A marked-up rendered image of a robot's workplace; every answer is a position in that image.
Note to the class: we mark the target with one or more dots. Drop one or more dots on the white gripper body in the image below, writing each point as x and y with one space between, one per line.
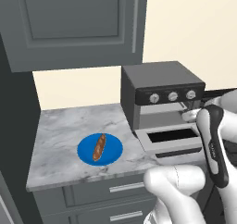
190 115

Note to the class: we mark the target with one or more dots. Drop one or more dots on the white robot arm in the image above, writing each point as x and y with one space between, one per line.
176 187

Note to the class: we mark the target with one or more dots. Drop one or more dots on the silver toaster oven knob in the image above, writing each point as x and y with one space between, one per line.
190 94
173 96
154 98

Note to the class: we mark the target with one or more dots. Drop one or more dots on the grey toaster oven rack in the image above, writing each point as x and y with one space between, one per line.
162 119

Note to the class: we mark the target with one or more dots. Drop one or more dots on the grey toaster oven door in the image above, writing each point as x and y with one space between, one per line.
172 143

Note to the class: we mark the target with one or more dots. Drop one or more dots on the dark grey toaster oven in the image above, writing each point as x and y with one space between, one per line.
160 75

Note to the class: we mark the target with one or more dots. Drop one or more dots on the blue round plate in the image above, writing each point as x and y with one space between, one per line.
111 152

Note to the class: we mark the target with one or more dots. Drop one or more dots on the brown baguette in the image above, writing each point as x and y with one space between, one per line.
99 147

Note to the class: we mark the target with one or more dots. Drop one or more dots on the grey drawer front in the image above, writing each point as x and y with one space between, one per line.
92 217
89 190

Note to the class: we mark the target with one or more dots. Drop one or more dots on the dark grey tall cabinet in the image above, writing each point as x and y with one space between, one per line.
15 126

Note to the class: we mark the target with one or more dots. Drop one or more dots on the grey wall cupboard door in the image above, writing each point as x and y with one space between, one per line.
71 24

